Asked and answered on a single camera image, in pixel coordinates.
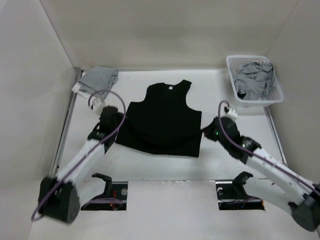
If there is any white plastic laundry basket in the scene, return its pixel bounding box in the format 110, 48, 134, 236
226, 55, 284, 107

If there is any grey tank top in basket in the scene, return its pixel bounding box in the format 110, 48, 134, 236
230, 61, 275, 101

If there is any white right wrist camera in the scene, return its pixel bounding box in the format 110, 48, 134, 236
223, 106, 238, 121

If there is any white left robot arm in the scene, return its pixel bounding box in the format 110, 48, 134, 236
31, 106, 125, 224

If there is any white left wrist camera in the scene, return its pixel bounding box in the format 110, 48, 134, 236
90, 98, 106, 116

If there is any folded grey tank top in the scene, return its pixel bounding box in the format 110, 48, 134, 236
78, 66, 119, 100

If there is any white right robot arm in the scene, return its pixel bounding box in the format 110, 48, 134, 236
202, 116, 320, 232

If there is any black tank top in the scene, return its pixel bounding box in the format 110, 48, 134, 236
115, 80, 202, 158

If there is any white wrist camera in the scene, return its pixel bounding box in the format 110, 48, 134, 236
223, 106, 238, 121
90, 98, 106, 116

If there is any folded white tank top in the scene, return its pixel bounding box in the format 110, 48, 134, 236
71, 83, 91, 100

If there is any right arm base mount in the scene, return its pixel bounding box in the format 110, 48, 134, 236
215, 171, 265, 211

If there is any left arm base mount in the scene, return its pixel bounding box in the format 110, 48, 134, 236
80, 173, 129, 211

